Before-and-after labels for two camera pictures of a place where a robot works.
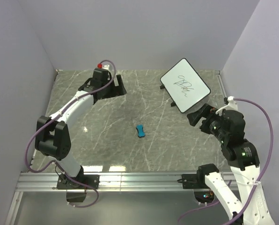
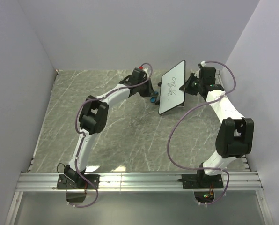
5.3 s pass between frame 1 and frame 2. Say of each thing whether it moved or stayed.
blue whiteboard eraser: moved
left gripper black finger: moved
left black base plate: stayed
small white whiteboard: moved
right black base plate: stayed
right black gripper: moved
